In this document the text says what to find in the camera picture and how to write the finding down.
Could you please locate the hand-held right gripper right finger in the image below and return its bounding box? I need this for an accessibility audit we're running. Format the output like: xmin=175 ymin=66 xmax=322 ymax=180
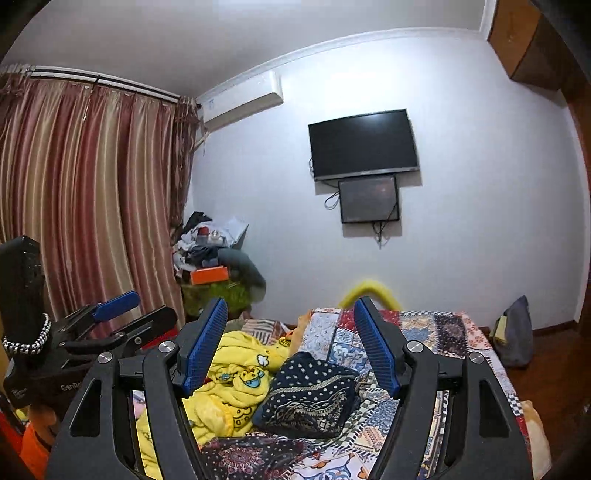
xmin=352 ymin=296 xmax=535 ymax=480

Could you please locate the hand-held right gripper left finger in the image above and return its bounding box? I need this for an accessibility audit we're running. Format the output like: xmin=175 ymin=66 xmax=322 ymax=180
xmin=44 ymin=296 xmax=229 ymax=480

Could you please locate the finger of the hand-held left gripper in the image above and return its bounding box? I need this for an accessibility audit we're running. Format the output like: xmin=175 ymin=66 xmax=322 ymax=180
xmin=59 ymin=305 xmax=181 ymax=360
xmin=55 ymin=290 xmax=140 ymax=340

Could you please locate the navy patterned garment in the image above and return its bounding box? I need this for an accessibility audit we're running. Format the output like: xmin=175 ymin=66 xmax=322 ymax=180
xmin=253 ymin=352 xmax=362 ymax=439

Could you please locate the person's left forearm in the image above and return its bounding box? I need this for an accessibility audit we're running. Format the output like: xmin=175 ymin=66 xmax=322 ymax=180
xmin=14 ymin=406 xmax=58 ymax=480

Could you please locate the patchwork bed sheet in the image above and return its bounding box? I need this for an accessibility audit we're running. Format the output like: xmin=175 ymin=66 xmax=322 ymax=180
xmin=240 ymin=308 xmax=539 ymax=480

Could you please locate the green cloth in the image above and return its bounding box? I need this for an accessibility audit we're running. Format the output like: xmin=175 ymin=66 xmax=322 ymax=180
xmin=181 ymin=279 xmax=252 ymax=320

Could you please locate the yellow curved object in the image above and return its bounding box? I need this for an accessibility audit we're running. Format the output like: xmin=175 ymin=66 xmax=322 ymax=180
xmin=339 ymin=278 xmax=400 ymax=309

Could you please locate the orange box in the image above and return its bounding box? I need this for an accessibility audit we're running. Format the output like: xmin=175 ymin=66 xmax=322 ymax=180
xmin=190 ymin=265 xmax=230 ymax=285

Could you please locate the yellow cartoon blanket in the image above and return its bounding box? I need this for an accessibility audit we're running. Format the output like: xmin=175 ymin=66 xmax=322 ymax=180
xmin=134 ymin=330 xmax=296 ymax=480

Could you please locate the grey jacket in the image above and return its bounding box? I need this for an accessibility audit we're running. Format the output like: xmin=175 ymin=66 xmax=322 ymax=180
xmin=217 ymin=249 xmax=267 ymax=308

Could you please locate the tan orange cloth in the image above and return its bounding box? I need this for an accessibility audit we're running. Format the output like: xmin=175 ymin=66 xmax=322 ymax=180
xmin=284 ymin=311 xmax=315 ymax=344

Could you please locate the pile of clutter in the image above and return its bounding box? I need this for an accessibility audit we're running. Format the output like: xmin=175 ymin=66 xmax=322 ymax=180
xmin=173 ymin=211 xmax=250 ymax=278

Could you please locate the striped red curtain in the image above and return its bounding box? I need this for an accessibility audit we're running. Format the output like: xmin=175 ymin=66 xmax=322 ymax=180
xmin=0 ymin=69 xmax=200 ymax=370

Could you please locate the dark red paisley cloth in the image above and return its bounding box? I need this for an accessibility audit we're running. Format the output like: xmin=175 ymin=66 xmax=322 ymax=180
xmin=198 ymin=434 xmax=324 ymax=480

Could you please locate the grey bag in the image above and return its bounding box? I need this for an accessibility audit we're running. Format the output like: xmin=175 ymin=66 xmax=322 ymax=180
xmin=492 ymin=295 xmax=535 ymax=368

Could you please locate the small black framed screen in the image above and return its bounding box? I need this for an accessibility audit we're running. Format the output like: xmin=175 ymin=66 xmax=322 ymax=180
xmin=338 ymin=175 xmax=400 ymax=225

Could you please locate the tan fleece blanket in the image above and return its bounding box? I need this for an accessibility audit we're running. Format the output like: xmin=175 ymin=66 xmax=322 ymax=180
xmin=522 ymin=401 xmax=553 ymax=480

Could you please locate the white air conditioner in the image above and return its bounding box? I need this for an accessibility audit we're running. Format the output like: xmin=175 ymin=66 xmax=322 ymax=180
xmin=196 ymin=71 xmax=283 ymax=132

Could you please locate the wooden wardrobe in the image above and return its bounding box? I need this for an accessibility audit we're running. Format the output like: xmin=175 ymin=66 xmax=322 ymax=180
xmin=487 ymin=0 xmax=591 ymax=100

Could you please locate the black white braided cord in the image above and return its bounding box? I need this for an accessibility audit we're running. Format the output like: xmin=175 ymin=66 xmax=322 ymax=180
xmin=2 ymin=313 xmax=51 ymax=356

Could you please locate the black wall television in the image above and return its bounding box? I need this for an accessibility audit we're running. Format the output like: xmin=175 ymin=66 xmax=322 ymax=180
xmin=308 ymin=109 xmax=420 ymax=182

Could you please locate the curtain rail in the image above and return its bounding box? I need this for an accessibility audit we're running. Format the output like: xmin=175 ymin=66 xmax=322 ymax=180
xmin=0 ymin=65 xmax=182 ymax=100

